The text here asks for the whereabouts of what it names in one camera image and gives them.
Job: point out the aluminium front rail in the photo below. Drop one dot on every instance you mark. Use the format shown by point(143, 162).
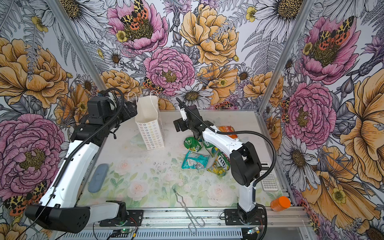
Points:
point(218, 217)

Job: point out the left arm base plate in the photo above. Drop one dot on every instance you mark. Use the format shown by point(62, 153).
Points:
point(131, 218)

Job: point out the metal wire tongs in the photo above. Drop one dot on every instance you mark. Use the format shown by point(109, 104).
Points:
point(194, 221)

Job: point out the white printed paper bag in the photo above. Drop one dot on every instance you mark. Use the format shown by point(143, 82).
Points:
point(148, 120)

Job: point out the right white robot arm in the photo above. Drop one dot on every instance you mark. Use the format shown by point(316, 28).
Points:
point(245, 163)

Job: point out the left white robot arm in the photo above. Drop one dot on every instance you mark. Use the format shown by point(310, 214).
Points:
point(58, 209)

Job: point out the clear plastic round lid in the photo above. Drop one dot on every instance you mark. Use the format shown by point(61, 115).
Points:
point(138, 141)

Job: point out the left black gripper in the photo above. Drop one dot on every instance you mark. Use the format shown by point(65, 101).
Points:
point(133, 111)

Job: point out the grey blue oval stone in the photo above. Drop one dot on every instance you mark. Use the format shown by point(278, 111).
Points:
point(98, 178)

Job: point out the teal snack packet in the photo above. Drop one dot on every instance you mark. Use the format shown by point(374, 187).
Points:
point(195, 161)

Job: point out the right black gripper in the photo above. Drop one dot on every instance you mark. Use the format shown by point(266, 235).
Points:
point(182, 125)

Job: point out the orange snack packet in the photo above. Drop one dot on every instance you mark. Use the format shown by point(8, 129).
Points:
point(228, 129)

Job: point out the orange plastic bottle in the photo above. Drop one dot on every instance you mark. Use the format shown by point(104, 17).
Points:
point(280, 204)

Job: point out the small green snack packet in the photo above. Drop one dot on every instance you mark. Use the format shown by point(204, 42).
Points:
point(210, 148)

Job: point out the round green snack packet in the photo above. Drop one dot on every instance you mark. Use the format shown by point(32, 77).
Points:
point(192, 144)

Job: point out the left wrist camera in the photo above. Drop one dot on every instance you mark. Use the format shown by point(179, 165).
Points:
point(100, 110)

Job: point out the white calculator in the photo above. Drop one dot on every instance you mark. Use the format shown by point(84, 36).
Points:
point(270, 183)

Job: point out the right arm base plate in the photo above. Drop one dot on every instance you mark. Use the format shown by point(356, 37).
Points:
point(238, 217)

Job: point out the yellow green snack bag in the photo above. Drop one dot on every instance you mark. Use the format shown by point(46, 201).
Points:
point(220, 166)

